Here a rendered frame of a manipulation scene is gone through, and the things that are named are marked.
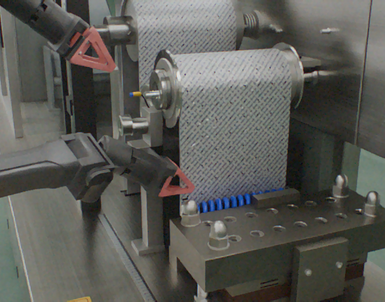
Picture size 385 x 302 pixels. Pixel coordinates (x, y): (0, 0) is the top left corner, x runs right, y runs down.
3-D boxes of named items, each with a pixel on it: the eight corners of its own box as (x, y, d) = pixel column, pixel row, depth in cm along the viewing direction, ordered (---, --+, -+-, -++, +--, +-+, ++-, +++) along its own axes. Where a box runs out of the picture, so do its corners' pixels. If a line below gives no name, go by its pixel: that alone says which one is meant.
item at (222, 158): (179, 214, 102) (179, 123, 96) (283, 196, 111) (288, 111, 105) (181, 216, 102) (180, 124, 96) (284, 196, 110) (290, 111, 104)
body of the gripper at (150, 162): (158, 200, 93) (123, 186, 90) (141, 180, 102) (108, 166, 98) (176, 168, 93) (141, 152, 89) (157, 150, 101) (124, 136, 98)
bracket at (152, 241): (129, 245, 113) (123, 108, 104) (157, 240, 116) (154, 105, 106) (136, 256, 109) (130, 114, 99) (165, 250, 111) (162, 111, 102)
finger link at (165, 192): (189, 209, 99) (148, 193, 95) (176, 195, 106) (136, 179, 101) (206, 178, 99) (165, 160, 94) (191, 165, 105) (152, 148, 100)
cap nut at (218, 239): (203, 242, 88) (203, 218, 87) (223, 238, 89) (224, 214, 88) (212, 253, 85) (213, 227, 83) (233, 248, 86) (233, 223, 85)
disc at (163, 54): (151, 111, 109) (153, 40, 102) (154, 111, 109) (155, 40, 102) (178, 140, 97) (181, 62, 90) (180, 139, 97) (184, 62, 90)
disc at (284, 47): (260, 100, 118) (267, 35, 112) (261, 99, 118) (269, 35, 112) (296, 125, 106) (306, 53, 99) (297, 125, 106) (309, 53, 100)
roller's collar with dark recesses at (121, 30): (103, 44, 120) (101, 15, 118) (128, 42, 123) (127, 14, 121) (110, 47, 115) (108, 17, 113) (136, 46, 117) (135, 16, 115)
